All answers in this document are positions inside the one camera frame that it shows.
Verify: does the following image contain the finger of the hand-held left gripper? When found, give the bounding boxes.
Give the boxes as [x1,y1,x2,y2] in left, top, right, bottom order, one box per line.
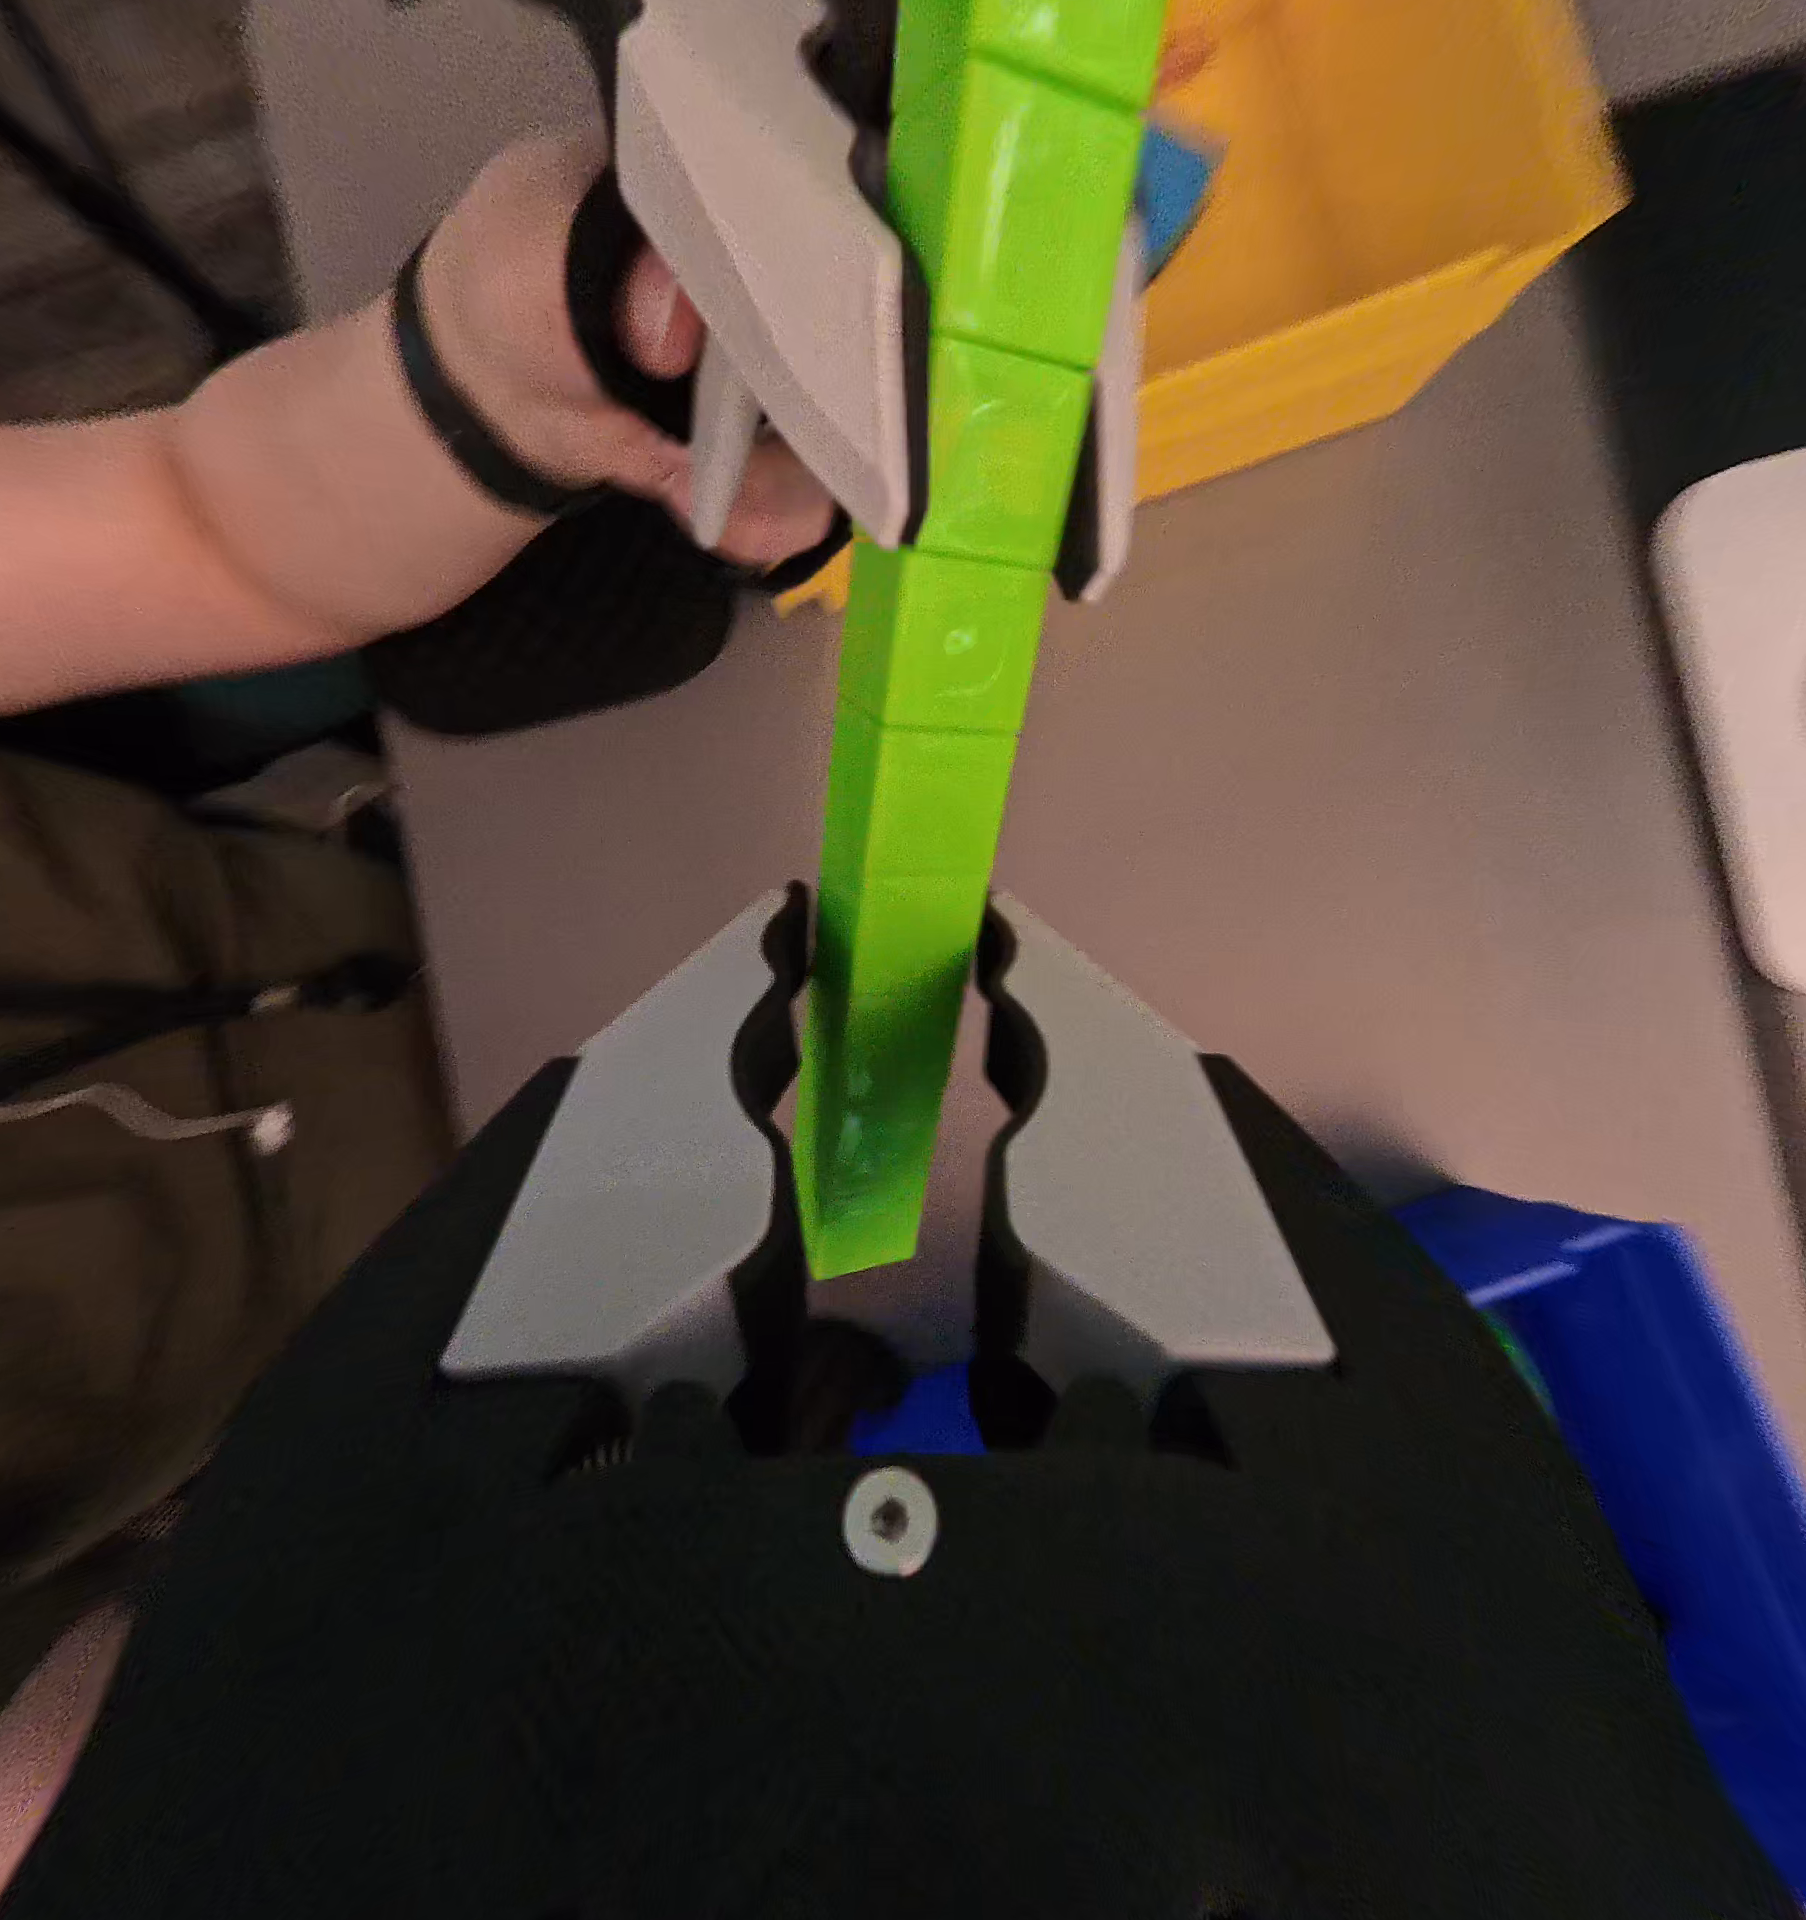
[1053,224,1153,604]
[616,0,938,551]

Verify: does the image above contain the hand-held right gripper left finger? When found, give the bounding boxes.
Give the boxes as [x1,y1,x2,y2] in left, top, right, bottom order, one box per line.
[439,882,815,1396]

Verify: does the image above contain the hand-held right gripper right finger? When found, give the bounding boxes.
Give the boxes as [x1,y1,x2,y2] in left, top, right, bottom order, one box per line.
[970,891,1342,1404]

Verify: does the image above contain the light blue foam block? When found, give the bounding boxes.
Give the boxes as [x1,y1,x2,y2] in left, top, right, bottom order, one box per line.
[1134,119,1232,290]

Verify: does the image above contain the yellow plastic bin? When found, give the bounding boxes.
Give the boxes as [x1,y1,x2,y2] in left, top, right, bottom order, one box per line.
[776,0,1633,620]

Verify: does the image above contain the green segmented plastic stick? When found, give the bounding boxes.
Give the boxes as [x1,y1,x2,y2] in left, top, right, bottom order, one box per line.
[791,0,1173,1283]

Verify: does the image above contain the person's left forearm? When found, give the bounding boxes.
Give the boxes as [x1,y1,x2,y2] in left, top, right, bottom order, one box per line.
[0,321,470,729]

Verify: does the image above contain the person's right forearm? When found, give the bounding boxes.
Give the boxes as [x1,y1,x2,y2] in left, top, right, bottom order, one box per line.
[0,1603,140,1920]

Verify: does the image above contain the person's left hand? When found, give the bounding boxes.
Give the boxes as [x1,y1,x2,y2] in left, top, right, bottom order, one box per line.
[395,133,853,572]

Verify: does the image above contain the black mesh pad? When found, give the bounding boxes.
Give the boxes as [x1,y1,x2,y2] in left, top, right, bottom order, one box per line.
[376,495,734,742]

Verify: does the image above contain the blue plastic bin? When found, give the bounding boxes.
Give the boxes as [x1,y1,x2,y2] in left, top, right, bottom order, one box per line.
[851,1181,1806,1913]

